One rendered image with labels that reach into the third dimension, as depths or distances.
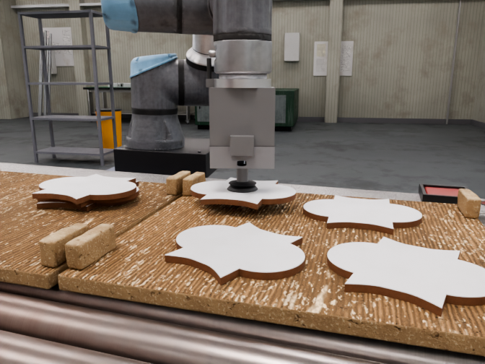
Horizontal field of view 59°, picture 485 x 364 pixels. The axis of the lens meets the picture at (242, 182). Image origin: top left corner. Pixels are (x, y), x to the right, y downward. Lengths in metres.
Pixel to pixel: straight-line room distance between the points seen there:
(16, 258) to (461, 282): 0.41
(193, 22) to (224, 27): 0.11
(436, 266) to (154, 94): 0.82
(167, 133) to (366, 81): 10.26
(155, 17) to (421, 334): 0.51
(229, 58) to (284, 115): 8.52
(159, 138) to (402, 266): 0.78
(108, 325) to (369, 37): 11.02
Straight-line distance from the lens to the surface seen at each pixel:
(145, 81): 1.09
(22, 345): 0.38
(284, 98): 9.04
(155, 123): 1.09
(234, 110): 0.55
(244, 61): 0.54
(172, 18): 0.65
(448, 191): 0.78
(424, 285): 0.40
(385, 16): 11.35
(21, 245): 0.52
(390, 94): 11.31
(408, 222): 0.55
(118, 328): 0.38
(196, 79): 1.09
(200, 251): 0.43
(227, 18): 0.55
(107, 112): 7.04
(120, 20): 0.66
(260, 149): 0.56
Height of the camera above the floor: 1.11
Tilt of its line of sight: 14 degrees down
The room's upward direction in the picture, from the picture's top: straight up
